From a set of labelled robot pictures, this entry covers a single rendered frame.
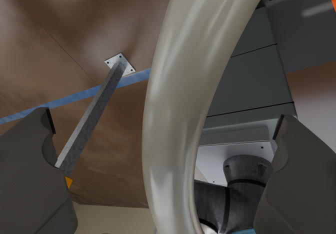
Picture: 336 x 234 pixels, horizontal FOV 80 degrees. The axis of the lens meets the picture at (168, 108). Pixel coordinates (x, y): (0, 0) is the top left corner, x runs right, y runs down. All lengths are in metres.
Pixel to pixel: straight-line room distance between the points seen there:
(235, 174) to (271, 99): 0.30
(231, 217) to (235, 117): 0.33
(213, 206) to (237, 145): 0.22
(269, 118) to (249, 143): 0.11
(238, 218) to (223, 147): 0.23
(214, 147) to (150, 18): 1.03
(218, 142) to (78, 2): 1.34
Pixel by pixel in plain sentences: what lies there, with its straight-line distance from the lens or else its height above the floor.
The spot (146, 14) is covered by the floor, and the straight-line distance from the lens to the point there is 1.52.
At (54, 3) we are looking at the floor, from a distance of 1.81.
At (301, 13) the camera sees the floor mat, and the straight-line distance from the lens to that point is 1.51.
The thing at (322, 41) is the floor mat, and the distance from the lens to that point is 1.65.
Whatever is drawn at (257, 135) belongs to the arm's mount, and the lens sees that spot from 0.77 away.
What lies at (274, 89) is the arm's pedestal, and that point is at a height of 0.71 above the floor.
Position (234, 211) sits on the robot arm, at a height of 1.12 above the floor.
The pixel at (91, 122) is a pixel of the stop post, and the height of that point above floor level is 0.63.
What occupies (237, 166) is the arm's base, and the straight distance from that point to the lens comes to 0.82.
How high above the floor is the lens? 1.32
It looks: 40 degrees down
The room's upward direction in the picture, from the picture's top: 166 degrees counter-clockwise
